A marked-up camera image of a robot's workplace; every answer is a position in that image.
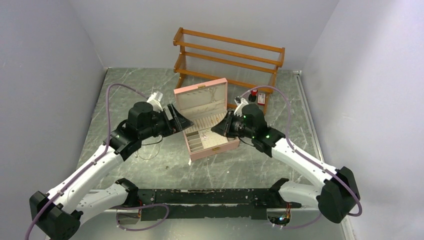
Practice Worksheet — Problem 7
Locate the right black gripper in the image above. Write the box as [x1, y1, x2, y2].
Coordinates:
[211, 110, 255, 139]

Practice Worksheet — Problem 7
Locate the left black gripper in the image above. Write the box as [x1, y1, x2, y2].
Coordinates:
[139, 102, 193, 139]

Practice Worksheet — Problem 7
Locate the silver wire necklace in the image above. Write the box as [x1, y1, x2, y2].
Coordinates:
[135, 139, 162, 161]

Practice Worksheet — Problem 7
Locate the pink jewelry box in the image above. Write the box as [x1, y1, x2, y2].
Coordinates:
[173, 78, 240, 161]

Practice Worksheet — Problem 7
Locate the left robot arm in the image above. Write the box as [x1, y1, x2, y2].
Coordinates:
[25, 101, 194, 240]

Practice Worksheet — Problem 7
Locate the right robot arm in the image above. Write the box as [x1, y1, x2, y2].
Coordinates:
[211, 104, 363, 224]

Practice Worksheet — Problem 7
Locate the small red white box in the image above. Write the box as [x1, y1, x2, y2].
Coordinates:
[257, 92, 267, 106]

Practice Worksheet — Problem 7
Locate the wooden two-tier shelf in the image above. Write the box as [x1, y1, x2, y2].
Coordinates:
[172, 27, 286, 112]

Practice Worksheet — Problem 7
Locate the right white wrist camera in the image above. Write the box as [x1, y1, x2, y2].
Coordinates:
[234, 96, 249, 117]

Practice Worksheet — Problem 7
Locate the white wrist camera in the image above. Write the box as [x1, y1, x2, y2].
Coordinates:
[146, 91, 163, 113]
[234, 96, 249, 117]

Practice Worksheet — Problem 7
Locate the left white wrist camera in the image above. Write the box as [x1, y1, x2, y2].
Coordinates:
[146, 91, 163, 113]

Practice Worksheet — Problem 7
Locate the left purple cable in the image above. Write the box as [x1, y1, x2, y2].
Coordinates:
[23, 83, 150, 240]

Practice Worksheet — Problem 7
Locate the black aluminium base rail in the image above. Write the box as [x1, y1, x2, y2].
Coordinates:
[84, 188, 332, 221]

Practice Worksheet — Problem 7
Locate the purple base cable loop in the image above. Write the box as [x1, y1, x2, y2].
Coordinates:
[115, 204, 170, 232]

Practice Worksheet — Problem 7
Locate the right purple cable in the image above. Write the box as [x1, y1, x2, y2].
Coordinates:
[240, 87, 364, 229]

